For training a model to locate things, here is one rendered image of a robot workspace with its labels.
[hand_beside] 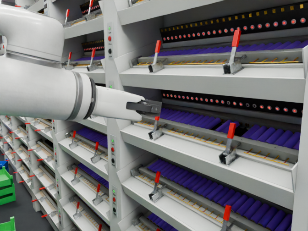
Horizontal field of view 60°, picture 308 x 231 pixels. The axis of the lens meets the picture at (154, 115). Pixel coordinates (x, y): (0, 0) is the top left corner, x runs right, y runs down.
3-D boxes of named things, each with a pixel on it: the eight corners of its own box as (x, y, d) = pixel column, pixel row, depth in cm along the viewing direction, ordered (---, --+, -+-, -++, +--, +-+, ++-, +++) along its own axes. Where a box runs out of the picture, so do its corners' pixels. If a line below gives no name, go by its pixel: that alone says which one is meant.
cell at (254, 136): (268, 132, 66) (254, 145, 63) (261, 131, 68) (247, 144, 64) (267, 126, 65) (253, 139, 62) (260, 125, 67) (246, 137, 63)
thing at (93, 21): (107, 29, 96) (94, -12, 91) (54, 41, 144) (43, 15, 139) (150, 14, 107) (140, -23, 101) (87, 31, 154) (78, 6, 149)
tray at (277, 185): (296, 212, 49) (292, 170, 45) (123, 141, 96) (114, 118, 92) (339, 155, 59) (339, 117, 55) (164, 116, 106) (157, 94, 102)
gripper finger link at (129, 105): (107, 105, 47) (112, 105, 53) (150, 112, 47) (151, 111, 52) (107, 98, 47) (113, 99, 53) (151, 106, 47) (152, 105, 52)
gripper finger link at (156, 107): (132, 113, 54) (157, 116, 58) (141, 115, 51) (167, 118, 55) (134, 97, 53) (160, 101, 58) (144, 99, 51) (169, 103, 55)
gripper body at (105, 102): (64, 114, 50) (115, 119, 57) (88, 123, 42) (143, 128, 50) (70, 74, 50) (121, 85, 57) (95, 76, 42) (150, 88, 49)
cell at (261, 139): (276, 134, 65) (262, 147, 61) (269, 133, 66) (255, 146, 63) (275, 127, 64) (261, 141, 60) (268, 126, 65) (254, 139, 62)
